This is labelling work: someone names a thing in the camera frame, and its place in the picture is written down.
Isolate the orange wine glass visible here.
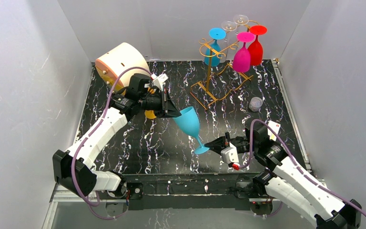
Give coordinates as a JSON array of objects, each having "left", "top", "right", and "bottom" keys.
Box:
[{"left": 144, "top": 88, "right": 156, "bottom": 119}]

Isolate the teal wine glass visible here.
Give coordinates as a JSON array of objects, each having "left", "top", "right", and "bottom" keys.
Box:
[{"left": 173, "top": 106, "right": 210, "bottom": 155}]

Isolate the magenta wine glass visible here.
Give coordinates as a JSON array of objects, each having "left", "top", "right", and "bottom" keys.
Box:
[{"left": 232, "top": 32, "right": 255, "bottom": 73}]

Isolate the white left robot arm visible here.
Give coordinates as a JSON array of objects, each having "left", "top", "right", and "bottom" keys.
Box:
[{"left": 52, "top": 73, "right": 181, "bottom": 197}]

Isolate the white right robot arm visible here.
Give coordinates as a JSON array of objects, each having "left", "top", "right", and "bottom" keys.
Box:
[{"left": 205, "top": 119, "right": 362, "bottom": 229}]

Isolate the gold wine glass rack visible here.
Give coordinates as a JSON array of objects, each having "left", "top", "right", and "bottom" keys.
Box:
[{"left": 190, "top": 20, "right": 260, "bottom": 110}]

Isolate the blue wine glass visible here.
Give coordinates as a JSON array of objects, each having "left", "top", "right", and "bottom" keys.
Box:
[{"left": 204, "top": 28, "right": 226, "bottom": 67}]

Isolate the red wine glass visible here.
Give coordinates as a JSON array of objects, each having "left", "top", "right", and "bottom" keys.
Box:
[{"left": 247, "top": 25, "right": 267, "bottom": 66}]

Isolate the clear wine glass front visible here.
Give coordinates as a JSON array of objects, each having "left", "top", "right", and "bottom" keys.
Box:
[{"left": 221, "top": 21, "right": 237, "bottom": 42}]

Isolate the clear wine glass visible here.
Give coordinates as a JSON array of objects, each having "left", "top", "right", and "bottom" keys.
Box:
[
  {"left": 233, "top": 14, "right": 249, "bottom": 27},
  {"left": 221, "top": 21, "right": 237, "bottom": 42}
]

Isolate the clear wine glass rear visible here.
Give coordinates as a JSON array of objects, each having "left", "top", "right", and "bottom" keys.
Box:
[{"left": 233, "top": 14, "right": 249, "bottom": 27}]

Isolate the long white green box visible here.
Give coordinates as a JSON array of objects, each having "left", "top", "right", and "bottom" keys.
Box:
[{"left": 267, "top": 120, "right": 281, "bottom": 141}]

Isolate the small grey glitter jar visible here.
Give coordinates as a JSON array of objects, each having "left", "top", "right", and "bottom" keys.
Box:
[{"left": 249, "top": 97, "right": 263, "bottom": 112}]

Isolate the round beige box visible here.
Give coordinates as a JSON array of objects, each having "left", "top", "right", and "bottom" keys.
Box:
[{"left": 94, "top": 42, "right": 151, "bottom": 92}]

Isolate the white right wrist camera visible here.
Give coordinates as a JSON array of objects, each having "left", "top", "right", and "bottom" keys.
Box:
[{"left": 221, "top": 143, "right": 240, "bottom": 170}]

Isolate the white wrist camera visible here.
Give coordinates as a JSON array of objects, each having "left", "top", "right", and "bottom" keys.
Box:
[
  {"left": 221, "top": 143, "right": 240, "bottom": 170},
  {"left": 151, "top": 73, "right": 168, "bottom": 91}
]

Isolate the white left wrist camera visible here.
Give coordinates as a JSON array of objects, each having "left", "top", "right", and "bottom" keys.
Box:
[{"left": 151, "top": 73, "right": 168, "bottom": 91}]

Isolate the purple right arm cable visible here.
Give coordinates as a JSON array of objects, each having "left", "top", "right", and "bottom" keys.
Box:
[{"left": 238, "top": 118, "right": 366, "bottom": 229}]

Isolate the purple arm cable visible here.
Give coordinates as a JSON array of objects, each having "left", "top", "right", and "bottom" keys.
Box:
[
  {"left": 238, "top": 118, "right": 366, "bottom": 229},
  {"left": 71, "top": 66, "right": 153, "bottom": 220}
]

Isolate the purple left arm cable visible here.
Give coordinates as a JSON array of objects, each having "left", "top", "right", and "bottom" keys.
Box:
[{"left": 71, "top": 66, "right": 153, "bottom": 220}]

